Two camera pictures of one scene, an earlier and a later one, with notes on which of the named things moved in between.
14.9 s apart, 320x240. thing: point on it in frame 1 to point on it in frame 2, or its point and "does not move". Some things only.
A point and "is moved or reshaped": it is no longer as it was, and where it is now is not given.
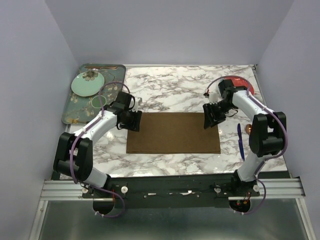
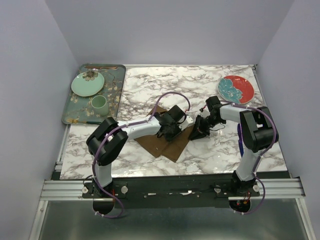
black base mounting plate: x=171 y=192 does not move
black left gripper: x=135 y=125 to x=170 y=138
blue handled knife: x=240 y=140 does not move
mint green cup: x=96 y=101 does not move
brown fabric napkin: x=174 y=133 is moved or reshaped
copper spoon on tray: x=102 y=67 does not move
